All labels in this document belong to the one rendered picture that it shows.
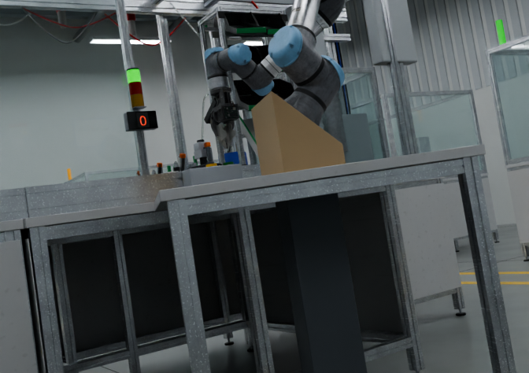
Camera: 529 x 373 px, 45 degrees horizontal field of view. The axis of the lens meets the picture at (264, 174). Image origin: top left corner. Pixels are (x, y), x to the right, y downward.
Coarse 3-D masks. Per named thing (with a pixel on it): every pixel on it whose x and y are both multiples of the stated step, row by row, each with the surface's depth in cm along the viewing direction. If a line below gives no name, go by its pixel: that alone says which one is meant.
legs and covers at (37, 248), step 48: (384, 192) 270; (48, 240) 325; (240, 240) 232; (384, 240) 280; (48, 288) 192; (240, 288) 379; (288, 288) 346; (384, 288) 283; (48, 336) 190; (384, 336) 279
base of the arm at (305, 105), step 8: (296, 88) 201; (296, 96) 197; (304, 96) 197; (312, 96) 197; (296, 104) 195; (304, 104) 195; (312, 104) 196; (320, 104) 198; (304, 112) 194; (312, 112) 195; (320, 112) 199; (312, 120) 195; (320, 120) 200
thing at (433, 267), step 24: (408, 192) 375; (432, 192) 386; (408, 216) 372; (432, 216) 383; (408, 240) 370; (432, 240) 380; (408, 264) 367; (432, 264) 377; (456, 264) 388; (432, 288) 375; (456, 288) 386
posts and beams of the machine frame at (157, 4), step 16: (128, 0) 359; (144, 0) 365; (160, 0) 362; (176, 0) 375; (192, 0) 381; (208, 0) 381; (384, 0) 394; (192, 16) 384; (384, 16) 392; (400, 80) 391; (400, 96) 389; (400, 112) 388; (400, 128) 389
